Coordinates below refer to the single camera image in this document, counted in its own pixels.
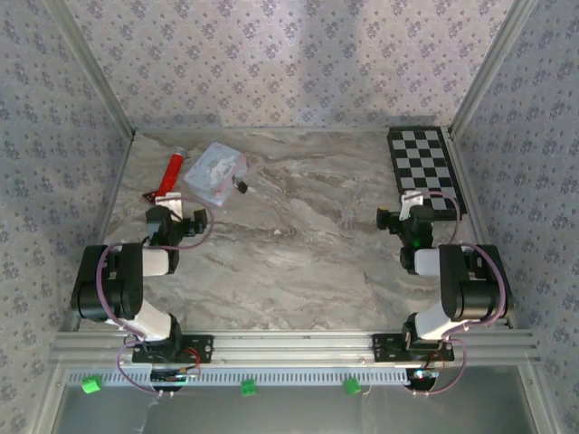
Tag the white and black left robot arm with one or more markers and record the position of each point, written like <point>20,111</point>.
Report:
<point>117,280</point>

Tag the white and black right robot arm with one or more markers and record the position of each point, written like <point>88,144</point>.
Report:
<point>470,280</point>

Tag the red glitter tool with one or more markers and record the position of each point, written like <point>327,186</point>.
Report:
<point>171,176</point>

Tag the black and grey chessboard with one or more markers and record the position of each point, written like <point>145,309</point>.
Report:
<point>423,172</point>

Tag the small circuit board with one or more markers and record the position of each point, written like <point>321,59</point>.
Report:
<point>176,376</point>
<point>425,374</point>

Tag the green connector block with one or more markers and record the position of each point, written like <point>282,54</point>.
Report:
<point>91,384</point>
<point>249,388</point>
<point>351,386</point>

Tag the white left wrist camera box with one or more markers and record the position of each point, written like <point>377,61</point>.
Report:
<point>169,202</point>

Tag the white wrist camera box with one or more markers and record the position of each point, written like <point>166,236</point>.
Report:
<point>410,201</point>
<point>169,202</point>

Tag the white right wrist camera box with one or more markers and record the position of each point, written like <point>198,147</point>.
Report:
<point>410,201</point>

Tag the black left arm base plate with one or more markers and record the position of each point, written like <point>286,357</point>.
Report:
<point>201,348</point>

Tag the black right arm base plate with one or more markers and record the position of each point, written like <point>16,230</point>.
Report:
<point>384,348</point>

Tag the aluminium mounting rail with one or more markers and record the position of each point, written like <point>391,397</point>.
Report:
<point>289,348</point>

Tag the aluminium frame post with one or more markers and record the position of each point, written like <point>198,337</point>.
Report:
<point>493,68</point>
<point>90,68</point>

